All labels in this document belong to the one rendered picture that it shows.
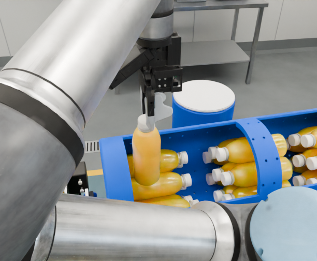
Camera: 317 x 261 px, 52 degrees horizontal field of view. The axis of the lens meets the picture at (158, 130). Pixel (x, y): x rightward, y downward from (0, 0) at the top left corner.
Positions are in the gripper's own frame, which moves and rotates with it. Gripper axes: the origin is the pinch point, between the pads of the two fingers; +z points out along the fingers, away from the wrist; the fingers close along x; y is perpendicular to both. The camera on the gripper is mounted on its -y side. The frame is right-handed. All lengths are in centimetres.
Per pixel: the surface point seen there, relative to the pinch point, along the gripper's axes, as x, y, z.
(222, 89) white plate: 61, 47, 31
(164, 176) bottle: 5.9, 6.0, 25.0
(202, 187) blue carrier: 10.9, 20.6, 38.3
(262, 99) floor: 202, 163, 135
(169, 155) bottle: 9.6, 8.4, 20.4
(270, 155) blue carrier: -3.1, 33.0, 14.9
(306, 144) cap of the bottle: 4, 50, 20
